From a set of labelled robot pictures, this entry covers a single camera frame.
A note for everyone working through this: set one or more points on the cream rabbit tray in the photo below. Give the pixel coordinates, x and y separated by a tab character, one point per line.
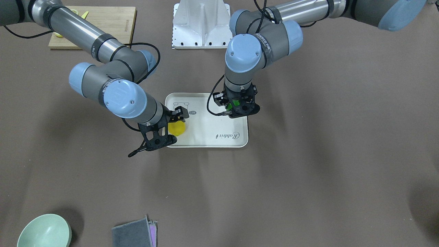
204	130

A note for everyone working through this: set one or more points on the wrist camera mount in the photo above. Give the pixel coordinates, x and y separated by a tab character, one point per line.
245	109
155	136

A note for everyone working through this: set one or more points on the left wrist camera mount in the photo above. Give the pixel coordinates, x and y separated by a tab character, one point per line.
245	109

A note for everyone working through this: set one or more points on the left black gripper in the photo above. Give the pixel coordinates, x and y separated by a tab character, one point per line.
219	99

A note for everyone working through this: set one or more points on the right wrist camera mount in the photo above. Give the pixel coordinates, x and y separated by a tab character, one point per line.
155	136

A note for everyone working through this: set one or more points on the green lime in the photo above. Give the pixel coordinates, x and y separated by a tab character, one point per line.
230	105

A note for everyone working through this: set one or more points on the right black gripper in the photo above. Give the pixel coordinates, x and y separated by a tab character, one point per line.
169	117

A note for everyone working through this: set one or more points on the white camera pillar mount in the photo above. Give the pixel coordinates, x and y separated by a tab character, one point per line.
201	24

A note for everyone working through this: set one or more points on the yellow plastic knife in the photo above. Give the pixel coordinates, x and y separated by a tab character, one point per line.
84	15

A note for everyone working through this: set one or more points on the wooden cutting board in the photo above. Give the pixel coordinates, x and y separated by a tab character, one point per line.
118	21

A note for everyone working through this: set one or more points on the lemon slice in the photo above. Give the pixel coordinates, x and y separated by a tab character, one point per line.
58	35

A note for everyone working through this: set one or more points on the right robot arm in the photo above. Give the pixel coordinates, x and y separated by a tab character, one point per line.
115	83

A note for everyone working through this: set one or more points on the mint green bowl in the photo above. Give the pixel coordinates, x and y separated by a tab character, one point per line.
48	230

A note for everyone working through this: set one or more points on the grey folded cloth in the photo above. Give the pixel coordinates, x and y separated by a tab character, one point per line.
140	233

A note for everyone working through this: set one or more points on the yellow lemon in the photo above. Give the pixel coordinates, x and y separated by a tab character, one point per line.
176	128

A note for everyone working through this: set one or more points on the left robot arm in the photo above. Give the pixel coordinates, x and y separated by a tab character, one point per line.
263	37

